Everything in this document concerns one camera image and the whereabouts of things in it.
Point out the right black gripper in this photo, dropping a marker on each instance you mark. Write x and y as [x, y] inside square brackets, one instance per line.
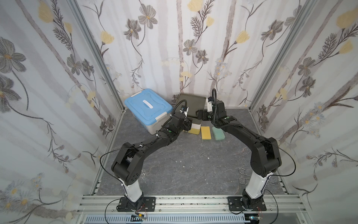
[202, 115]

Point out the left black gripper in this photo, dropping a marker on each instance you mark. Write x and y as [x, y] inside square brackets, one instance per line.
[187, 124]

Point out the green three-drawer cabinet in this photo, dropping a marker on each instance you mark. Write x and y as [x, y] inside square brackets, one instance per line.
[194, 103]

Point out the yellow green-backed sponge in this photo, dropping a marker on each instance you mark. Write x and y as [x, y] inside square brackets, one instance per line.
[205, 133]

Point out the light green sponge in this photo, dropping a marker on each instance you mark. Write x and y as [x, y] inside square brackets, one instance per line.
[218, 134]

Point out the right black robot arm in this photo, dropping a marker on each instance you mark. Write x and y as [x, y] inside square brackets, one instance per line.
[265, 156]

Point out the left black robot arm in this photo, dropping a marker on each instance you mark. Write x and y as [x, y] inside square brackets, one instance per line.
[128, 164]

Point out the blue lid storage box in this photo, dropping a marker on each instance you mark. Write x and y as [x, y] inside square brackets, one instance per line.
[151, 110]

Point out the metal wire hook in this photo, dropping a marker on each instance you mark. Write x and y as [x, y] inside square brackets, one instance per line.
[244, 179]

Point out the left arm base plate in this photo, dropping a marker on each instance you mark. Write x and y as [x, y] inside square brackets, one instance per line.
[144, 204]

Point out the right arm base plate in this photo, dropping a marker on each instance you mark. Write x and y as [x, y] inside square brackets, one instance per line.
[235, 203]

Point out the white cable duct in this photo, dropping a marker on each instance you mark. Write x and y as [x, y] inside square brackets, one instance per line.
[168, 219]

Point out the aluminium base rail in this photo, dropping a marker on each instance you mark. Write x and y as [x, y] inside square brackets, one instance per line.
[281, 209]

